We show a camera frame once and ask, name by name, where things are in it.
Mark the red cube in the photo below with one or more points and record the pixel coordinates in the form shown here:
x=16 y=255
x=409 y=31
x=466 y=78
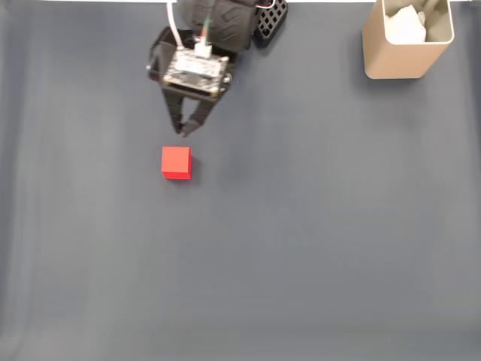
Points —
x=176 y=161

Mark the beige rounded box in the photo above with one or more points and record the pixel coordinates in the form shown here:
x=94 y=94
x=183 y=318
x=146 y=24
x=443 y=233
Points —
x=398 y=60

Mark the white crumpled cloth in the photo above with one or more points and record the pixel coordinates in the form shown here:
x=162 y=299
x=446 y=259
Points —
x=406 y=26

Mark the camera circuit board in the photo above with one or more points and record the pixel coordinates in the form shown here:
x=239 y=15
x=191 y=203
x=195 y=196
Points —
x=195 y=71

